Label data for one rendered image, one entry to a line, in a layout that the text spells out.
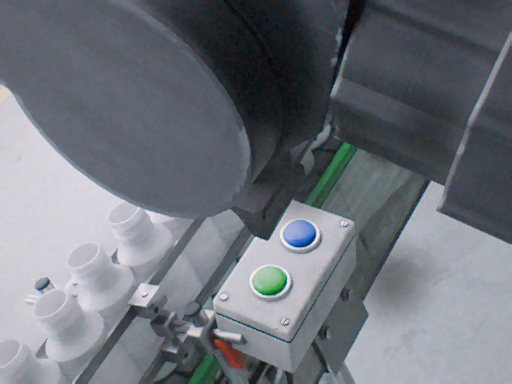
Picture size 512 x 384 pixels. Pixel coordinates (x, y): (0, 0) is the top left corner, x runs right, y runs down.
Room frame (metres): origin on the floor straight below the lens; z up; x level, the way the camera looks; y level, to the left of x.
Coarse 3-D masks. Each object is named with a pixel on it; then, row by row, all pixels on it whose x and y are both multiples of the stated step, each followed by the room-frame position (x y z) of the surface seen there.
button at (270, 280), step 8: (256, 272) 0.72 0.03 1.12; (264, 272) 0.72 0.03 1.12; (272, 272) 0.71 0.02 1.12; (280, 272) 0.71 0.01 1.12; (256, 280) 0.71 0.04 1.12; (264, 280) 0.71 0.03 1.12; (272, 280) 0.70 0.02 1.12; (280, 280) 0.70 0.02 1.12; (256, 288) 0.71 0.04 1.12; (264, 288) 0.70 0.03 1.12; (272, 288) 0.70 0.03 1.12; (280, 288) 0.70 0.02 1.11
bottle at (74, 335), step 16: (64, 288) 0.78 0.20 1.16; (48, 304) 0.78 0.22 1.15; (64, 304) 0.76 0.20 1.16; (48, 320) 0.75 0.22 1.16; (64, 320) 0.75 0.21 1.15; (80, 320) 0.76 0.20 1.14; (96, 320) 0.76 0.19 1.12; (64, 336) 0.75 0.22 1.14; (80, 336) 0.75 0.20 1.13; (96, 336) 0.75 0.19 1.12; (48, 352) 0.76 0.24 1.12; (64, 352) 0.75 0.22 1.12; (80, 352) 0.74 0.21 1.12; (112, 352) 0.75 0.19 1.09; (64, 368) 0.74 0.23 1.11; (80, 368) 0.74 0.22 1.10; (112, 368) 0.74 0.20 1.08; (128, 368) 0.75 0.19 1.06
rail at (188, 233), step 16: (192, 224) 0.85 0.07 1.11; (176, 240) 0.83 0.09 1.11; (240, 240) 0.88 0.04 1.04; (112, 256) 0.87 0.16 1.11; (176, 256) 0.82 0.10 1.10; (224, 256) 0.86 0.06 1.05; (160, 272) 0.81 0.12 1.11; (224, 272) 0.85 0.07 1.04; (208, 288) 0.83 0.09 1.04; (128, 320) 0.77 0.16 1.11; (48, 336) 0.79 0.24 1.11; (112, 336) 0.75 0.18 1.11; (96, 352) 0.74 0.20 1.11; (160, 352) 0.77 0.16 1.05; (96, 368) 0.73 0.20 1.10; (160, 368) 0.77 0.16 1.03
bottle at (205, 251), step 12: (156, 216) 0.87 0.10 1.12; (168, 216) 0.87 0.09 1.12; (180, 228) 0.86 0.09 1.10; (204, 228) 0.87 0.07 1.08; (216, 228) 0.89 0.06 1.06; (192, 240) 0.86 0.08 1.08; (204, 240) 0.87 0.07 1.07; (216, 240) 0.88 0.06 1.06; (192, 252) 0.86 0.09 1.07; (204, 252) 0.86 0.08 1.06; (216, 252) 0.87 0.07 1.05; (192, 264) 0.86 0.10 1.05; (204, 264) 0.86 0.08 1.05; (216, 264) 0.87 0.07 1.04; (204, 276) 0.86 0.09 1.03; (228, 276) 0.87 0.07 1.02; (216, 288) 0.86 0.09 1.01
